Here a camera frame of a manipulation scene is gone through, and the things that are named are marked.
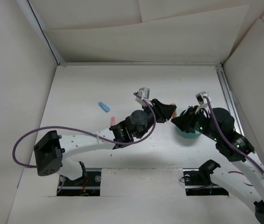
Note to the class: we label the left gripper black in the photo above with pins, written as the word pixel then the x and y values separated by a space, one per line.
pixel 163 112

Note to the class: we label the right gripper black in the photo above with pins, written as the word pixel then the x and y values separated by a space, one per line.
pixel 185 122

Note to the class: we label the orange correction tape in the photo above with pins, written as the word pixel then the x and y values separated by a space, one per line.
pixel 174 115

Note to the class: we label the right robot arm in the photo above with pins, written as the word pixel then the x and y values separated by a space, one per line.
pixel 218 125

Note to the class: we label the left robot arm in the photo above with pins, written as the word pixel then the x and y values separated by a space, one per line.
pixel 53 152

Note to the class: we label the teal round organizer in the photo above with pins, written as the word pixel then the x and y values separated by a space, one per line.
pixel 191 135

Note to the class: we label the pink correction tape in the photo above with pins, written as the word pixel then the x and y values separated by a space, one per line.
pixel 113 121

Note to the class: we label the blue correction tape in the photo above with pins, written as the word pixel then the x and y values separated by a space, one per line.
pixel 104 107

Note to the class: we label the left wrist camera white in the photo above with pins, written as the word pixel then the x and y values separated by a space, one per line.
pixel 142 94

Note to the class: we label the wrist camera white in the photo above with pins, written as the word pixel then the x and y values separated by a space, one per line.
pixel 142 94
pixel 201 99

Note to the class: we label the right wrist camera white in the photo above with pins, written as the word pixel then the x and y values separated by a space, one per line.
pixel 201 99

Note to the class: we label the aluminium rail right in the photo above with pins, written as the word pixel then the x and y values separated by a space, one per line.
pixel 228 97

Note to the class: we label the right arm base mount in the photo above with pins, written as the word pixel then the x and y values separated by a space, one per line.
pixel 196 184

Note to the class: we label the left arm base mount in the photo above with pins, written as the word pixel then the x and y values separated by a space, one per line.
pixel 89 186

